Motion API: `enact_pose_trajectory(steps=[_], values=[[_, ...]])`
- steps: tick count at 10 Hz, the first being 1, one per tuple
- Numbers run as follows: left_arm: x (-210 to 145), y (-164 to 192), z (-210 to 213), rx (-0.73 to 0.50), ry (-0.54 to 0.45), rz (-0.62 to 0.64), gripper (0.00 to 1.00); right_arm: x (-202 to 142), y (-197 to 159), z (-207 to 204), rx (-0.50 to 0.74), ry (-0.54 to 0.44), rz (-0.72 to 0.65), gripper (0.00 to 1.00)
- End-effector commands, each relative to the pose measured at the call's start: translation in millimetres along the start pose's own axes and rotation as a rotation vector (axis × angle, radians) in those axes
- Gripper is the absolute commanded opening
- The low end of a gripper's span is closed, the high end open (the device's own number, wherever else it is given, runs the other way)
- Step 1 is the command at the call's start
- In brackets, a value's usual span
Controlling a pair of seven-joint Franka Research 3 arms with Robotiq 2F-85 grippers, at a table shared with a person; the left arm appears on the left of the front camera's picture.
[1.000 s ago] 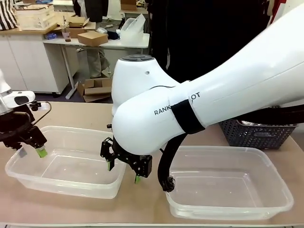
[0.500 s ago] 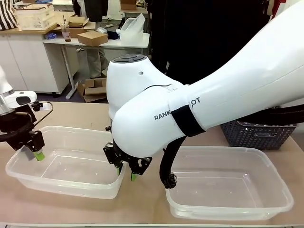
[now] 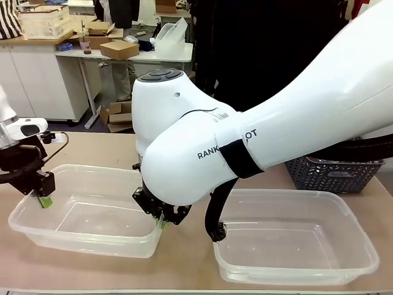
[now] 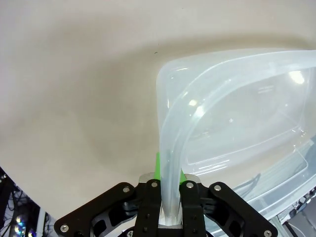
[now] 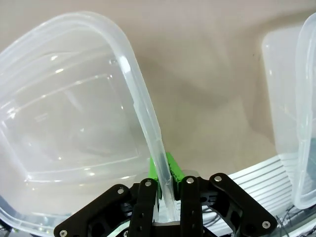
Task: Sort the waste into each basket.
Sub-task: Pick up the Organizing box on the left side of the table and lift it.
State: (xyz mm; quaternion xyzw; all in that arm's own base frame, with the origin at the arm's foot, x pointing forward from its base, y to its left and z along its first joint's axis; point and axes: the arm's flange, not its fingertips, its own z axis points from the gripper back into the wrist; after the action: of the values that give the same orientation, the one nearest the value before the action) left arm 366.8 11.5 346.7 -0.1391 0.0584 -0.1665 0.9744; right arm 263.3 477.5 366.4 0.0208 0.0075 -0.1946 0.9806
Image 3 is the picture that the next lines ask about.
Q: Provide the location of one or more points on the clear plastic bin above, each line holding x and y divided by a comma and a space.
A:
92, 229
294, 246

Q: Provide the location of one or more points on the closed cardboard box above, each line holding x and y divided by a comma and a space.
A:
119, 49

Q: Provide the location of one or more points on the blue crumpled item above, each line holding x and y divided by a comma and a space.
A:
65, 46

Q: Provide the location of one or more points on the open cardboard box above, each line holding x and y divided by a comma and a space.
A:
99, 30

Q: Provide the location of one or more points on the white plastic crate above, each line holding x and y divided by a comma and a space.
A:
46, 23

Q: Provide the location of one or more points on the cardboard boxes on floor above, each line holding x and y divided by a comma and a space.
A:
118, 118

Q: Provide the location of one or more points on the plastic cup with straw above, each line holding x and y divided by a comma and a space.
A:
85, 41

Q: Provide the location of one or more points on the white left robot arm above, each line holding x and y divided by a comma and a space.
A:
9, 126

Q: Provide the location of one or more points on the small cardboard box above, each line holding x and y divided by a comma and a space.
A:
167, 6

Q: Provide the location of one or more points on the white work table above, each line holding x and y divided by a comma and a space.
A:
172, 55

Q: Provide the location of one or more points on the black white striped bag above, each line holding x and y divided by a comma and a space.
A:
9, 18

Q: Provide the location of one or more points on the white cabinet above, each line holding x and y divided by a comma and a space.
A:
37, 80

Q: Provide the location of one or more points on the clear plastic storage container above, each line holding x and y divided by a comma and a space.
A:
173, 33

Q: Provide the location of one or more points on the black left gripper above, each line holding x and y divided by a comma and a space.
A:
21, 172

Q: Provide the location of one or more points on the background person beige trousers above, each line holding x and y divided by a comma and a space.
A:
122, 80

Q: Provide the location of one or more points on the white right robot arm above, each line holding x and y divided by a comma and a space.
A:
276, 107

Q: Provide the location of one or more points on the dark navy cloth item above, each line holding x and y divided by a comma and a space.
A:
146, 46

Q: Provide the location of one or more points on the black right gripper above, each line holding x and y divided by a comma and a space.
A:
147, 201

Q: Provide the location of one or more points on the dark grey lattice basket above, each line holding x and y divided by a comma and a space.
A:
331, 179

